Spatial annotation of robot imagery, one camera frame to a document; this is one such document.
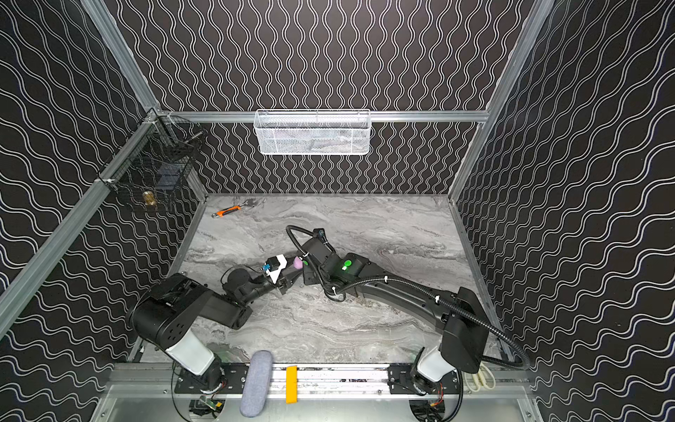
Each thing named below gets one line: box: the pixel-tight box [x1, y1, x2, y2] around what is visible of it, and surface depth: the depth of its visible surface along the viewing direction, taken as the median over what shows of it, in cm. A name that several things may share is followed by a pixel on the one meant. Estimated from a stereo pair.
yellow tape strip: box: [285, 364, 298, 404], surface depth 75 cm
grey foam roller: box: [239, 349, 274, 418], surface depth 73 cm
